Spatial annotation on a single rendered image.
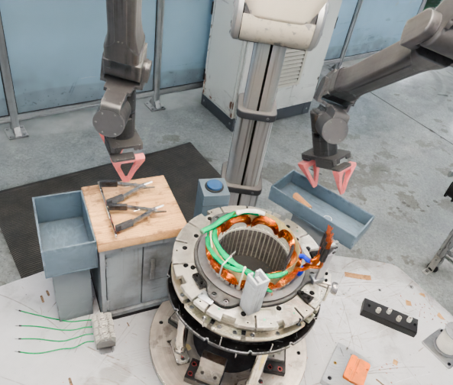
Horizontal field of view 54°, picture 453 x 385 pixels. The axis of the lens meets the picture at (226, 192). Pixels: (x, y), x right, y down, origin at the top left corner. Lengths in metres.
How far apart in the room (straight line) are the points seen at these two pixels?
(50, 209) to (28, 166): 1.83
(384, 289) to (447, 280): 1.39
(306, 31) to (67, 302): 0.84
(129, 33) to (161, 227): 0.43
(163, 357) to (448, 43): 0.85
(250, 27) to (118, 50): 0.39
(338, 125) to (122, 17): 0.49
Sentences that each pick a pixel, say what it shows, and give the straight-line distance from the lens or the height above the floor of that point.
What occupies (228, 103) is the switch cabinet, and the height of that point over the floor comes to 0.19.
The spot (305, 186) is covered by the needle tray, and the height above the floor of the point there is 1.04.
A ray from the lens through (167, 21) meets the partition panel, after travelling 3.28.
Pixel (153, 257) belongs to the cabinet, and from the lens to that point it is 1.06.
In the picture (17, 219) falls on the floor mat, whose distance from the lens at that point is 2.58.
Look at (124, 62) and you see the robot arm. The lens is 0.83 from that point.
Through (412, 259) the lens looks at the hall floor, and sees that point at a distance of 2.80.
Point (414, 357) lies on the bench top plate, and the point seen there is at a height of 0.78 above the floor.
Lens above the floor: 1.77
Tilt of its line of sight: 40 degrees down
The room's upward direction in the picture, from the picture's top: 11 degrees clockwise
